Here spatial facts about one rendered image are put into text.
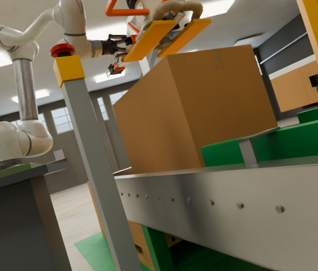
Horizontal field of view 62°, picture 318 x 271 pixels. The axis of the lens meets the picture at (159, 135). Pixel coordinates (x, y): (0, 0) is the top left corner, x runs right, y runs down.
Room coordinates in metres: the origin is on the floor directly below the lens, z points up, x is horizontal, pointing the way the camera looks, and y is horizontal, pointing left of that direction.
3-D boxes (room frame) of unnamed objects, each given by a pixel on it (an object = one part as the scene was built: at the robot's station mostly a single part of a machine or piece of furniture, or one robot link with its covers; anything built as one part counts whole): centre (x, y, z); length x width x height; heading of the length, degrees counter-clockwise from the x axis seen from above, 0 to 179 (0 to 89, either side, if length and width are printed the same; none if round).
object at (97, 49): (1.31, 0.18, 1.24); 0.09 x 0.06 x 0.09; 29
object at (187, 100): (1.19, -0.13, 0.75); 0.60 x 0.40 x 0.40; 28
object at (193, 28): (1.24, -0.24, 1.14); 0.34 x 0.10 x 0.05; 29
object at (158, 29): (1.15, -0.07, 1.14); 0.34 x 0.10 x 0.05; 29
